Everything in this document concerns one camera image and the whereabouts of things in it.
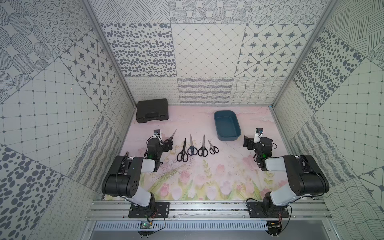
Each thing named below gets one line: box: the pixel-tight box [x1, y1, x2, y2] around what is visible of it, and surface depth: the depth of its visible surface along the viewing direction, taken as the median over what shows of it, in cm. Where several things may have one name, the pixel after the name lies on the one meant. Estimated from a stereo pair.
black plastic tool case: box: [136, 98, 169, 124], surface depth 112 cm
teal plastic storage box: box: [214, 110, 242, 142], surface depth 106 cm
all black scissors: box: [176, 138, 189, 163], surface depth 95 cm
